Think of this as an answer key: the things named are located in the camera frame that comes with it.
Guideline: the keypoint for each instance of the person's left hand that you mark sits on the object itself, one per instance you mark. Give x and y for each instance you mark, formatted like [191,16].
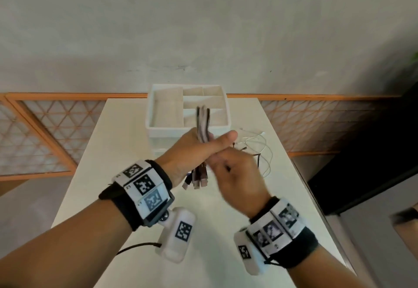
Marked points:
[183,154]

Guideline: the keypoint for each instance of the person's right hand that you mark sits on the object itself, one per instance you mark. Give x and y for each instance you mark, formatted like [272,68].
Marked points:
[241,183]

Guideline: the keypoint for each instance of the white drawer organizer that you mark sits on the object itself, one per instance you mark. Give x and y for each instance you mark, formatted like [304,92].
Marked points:
[166,108]

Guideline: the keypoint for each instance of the person's left forearm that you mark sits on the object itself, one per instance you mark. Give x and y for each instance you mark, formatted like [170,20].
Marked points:
[58,252]

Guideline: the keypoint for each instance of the white table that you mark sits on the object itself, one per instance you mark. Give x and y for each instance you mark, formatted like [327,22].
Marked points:
[124,134]

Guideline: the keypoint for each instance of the black marker wristband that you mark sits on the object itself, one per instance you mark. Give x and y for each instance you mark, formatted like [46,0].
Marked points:
[124,206]
[303,248]

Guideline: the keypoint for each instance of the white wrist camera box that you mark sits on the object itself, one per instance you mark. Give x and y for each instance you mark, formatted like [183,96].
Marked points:
[169,252]
[253,265]

